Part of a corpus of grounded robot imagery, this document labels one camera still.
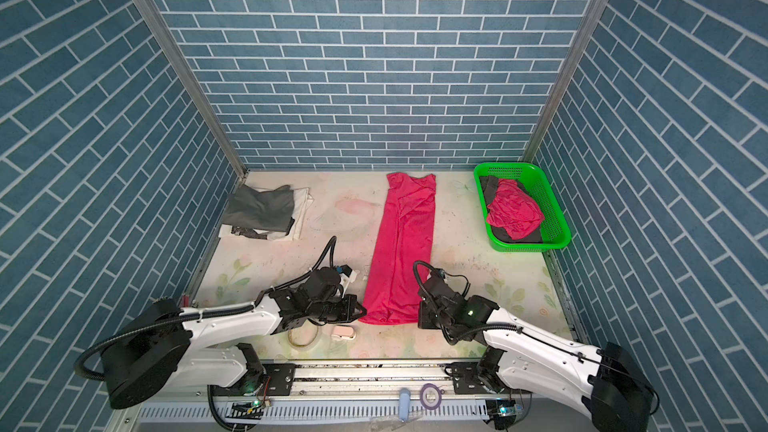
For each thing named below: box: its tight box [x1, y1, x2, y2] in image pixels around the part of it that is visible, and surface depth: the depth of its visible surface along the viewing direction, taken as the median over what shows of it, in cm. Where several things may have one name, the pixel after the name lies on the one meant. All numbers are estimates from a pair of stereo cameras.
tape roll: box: [287, 319, 319, 347], surface depth 82 cm
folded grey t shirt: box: [222, 185, 295, 240], surface depth 104 cm
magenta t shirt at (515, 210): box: [487, 178, 544, 240], surface depth 100 cm
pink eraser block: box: [331, 325, 357, 341], surface depth 81 cm
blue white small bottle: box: [399, 388, 411, 422], surface depth 70 cm
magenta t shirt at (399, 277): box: [359, 172, 436, 325], surface depth 98 cm
